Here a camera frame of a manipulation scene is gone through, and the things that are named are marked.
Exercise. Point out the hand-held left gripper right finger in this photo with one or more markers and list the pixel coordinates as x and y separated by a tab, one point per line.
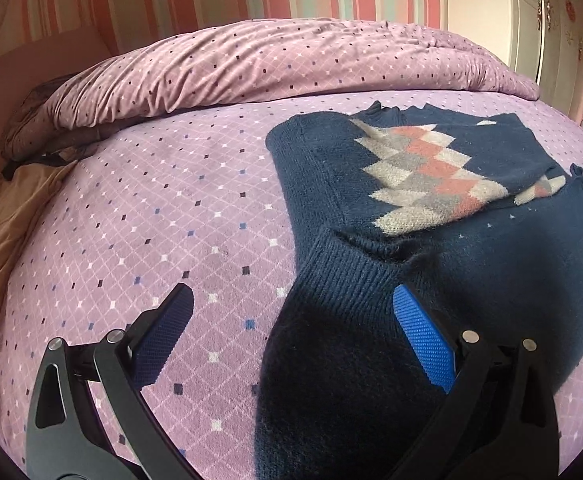
424	332

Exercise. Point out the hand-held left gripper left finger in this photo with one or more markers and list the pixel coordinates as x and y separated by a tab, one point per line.
164	327

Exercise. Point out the navy diamond pattern knit sweater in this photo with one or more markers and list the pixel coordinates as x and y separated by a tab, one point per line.
351	360

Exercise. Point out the bed with purple dotted sheet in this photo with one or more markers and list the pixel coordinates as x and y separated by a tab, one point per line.
146	210

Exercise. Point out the white flowered wardrobe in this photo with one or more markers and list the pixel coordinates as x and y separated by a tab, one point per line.
561	20

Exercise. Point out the tan pillow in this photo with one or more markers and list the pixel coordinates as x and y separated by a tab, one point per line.
1	230

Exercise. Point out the dark brown cloth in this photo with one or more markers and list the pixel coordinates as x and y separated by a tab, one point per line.
31	120

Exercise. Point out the pink padded headboard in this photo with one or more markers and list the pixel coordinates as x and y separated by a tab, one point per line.
36	70

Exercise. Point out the purple dotted duvet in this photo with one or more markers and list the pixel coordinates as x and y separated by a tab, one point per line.
271	60

